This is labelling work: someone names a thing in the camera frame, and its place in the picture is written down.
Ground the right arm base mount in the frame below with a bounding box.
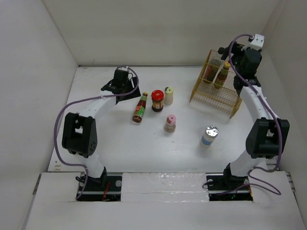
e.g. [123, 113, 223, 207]
[202, 174, 253, 201]

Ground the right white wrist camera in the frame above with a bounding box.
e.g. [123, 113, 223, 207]
[241, 34, 264, 51]

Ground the pink-lid spice shaker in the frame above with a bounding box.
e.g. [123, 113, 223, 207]
[164, 115, 177, 133]

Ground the tall red-label sauce bottle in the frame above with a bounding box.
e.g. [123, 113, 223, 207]
[203, 58, 221, 84]

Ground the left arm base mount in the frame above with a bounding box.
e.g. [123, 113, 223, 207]
[76, 172, 123, 202]

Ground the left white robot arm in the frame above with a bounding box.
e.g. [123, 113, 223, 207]
[62, 66, 141, 190]

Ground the yellow wire basket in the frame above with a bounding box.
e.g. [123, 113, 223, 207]
[190, 50, 242, 117]

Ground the white foam front board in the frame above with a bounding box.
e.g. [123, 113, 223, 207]
[26, 172, 305, 230]

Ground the ketchup bottle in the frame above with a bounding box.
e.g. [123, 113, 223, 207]
[214, 61, 231, 89]
[132, 92, 148, 123]

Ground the silver-lid blue-label shaker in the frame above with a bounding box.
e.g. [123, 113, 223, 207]
[200, 125, 219, 148]

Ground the yellow-lid white shaker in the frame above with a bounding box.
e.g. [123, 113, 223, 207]
[164, 87, 174, 105]

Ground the red-lid sauce jar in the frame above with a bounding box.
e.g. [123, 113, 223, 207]
[151, 90, 164, 112]

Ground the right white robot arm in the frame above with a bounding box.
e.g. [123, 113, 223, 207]
[218, 41, 290, 191]

